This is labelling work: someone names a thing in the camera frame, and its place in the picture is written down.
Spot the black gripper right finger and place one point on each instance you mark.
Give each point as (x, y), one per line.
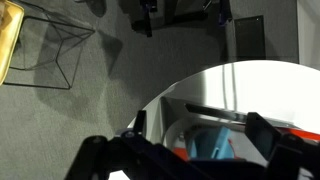
(293, 156)

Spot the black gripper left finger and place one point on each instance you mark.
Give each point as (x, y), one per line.
(140, 156)

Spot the grey toy stove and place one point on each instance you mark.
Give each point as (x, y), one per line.
(206, 140)

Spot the dark rectangular floor panel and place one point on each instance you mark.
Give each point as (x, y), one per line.
(250, 38)

